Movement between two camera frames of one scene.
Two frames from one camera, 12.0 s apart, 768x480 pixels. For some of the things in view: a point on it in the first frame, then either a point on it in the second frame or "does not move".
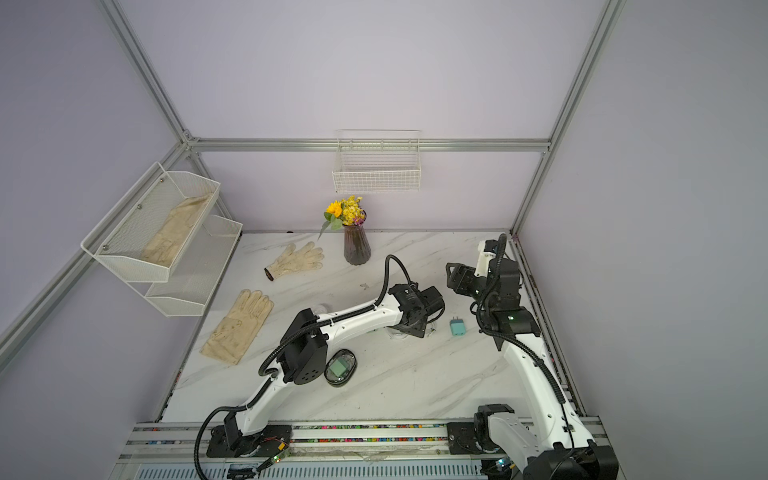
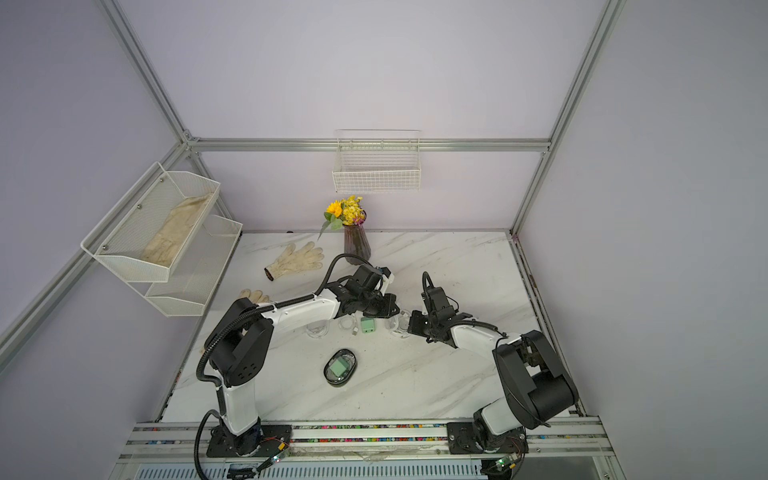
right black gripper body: (477, 288) to (424, 324)
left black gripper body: (418, 329) to (376, 306)
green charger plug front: (339, 367) does not move
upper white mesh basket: (144, 235) does not move
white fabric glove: (307, 258) does not move
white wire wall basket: (372, 161) does not move
